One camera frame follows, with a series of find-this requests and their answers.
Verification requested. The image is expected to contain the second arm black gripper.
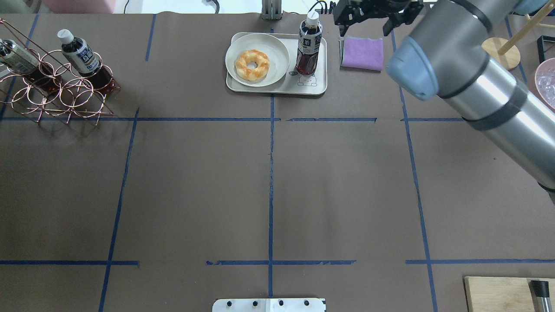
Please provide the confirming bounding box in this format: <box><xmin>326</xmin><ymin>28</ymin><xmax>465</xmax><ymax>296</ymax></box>
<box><xmin>333</xmin><ymin>0</ymin><xmax>424</xmax><ymax>37</ymax></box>

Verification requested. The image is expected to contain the dark tea bottle white cap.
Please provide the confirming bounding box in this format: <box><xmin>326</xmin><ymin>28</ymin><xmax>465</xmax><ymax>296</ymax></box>
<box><xmin>295</xmin><ymin>10</ymin><xmax>323</xmax><ymax>76</ymax></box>

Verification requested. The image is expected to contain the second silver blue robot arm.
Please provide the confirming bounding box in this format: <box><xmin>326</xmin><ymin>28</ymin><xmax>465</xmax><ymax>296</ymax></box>
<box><xmin>386</xmin><ymin>0</ymin><xmax>555</xmax><ymax>198</ymax></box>

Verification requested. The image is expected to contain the cream serving tray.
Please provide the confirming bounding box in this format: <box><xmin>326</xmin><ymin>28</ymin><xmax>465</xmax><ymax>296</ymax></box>
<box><xmin>225</xmin><ymin>32</ymin><xmax>328</xmax><ymax>96</ymax></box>

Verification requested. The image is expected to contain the tea bottle in rack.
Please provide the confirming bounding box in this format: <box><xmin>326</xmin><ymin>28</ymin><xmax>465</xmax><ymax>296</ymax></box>
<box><xmin>0</xmin><ymin>39</ymin><xmax>50</xmax><ymax>91</ymax></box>
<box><xmin>57</xmin><ymin>29</ymin><xmax>114</xmax><ymax>94</ymax></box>

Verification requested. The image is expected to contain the purple folded cloth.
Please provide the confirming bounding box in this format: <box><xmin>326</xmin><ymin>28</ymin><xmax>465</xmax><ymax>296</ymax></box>
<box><xmin>340</xmin><ymin>37</ymin><xmax>383</xmax><ymax>72</ymax></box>

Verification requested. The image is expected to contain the glazed twisted donut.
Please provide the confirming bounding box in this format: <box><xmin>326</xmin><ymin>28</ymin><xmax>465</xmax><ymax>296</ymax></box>
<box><xmin>235</xmin><ymin>49</ymin><xmax>270</xmax><ymax>81</ymax></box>

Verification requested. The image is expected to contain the cream round plate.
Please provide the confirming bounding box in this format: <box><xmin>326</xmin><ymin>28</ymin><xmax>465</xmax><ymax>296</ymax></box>
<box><xmin>225</xmin><ymin>33</ymin><xmax>290</xmax><ymax>91</ymax></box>

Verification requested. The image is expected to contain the wooden mug tree stand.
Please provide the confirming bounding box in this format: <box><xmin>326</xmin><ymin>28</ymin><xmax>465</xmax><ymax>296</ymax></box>
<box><xmin>481</xmin><ymin>0</ymin><xmax>554</xmax><ymax>70</ymax></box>

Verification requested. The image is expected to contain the pink bowl of ice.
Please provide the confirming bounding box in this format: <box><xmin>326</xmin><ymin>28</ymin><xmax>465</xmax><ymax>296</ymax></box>
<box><xmin>533</xmin><ymin>58</ymin><xmax>555</xmax><ymax>112</ymax></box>

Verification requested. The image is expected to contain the wooden cutting board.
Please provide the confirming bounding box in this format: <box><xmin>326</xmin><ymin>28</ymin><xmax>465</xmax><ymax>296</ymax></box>
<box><xmin>464</xmin><ymin>276</ymin><xmax>555</xmax><ymax>312</ymax></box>

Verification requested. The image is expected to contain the pink storage bin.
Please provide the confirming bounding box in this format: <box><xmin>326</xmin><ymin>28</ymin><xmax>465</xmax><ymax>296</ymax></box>
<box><xmin>42</xmin><ymin>0</ymin><xmax>117</xmax><ymax>14</ymax></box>

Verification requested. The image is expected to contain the steel muddler black tip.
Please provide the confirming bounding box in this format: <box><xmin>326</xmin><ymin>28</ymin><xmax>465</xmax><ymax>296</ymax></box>
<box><xmin>530</xmin><ymin>280</ymin><xmax>554</xmax><ymax>312</ymax></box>

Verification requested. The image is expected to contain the aluminium frame post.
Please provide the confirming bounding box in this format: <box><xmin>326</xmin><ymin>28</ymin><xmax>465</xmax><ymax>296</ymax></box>
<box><xmin>261</xmin><ymin>0</ymin><xmax>283</xmax><ymax>20</ymax></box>

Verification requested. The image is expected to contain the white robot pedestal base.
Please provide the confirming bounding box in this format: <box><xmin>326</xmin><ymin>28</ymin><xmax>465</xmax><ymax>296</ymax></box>
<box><xmin>212</xmin><ymin>298</ymin><xmax>327</xmax><ymax>312</ymax></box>

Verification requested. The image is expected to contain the copper wire bottle rack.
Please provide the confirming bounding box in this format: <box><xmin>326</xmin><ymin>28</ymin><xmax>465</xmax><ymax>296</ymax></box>
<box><xmin>1</xmin><ymin>19</ymin><xmax>121</xmax><ymax>126</ymax></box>

